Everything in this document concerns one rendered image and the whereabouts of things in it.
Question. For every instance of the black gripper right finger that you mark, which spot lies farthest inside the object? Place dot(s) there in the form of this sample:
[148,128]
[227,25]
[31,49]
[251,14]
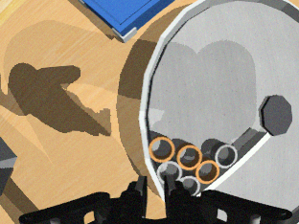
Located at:
[187,209]

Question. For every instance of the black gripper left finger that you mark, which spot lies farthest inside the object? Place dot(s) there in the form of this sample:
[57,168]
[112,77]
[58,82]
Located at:
[125,210]

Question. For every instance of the blue crate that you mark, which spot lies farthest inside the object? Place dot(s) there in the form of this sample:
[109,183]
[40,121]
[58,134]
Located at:
[126,13]

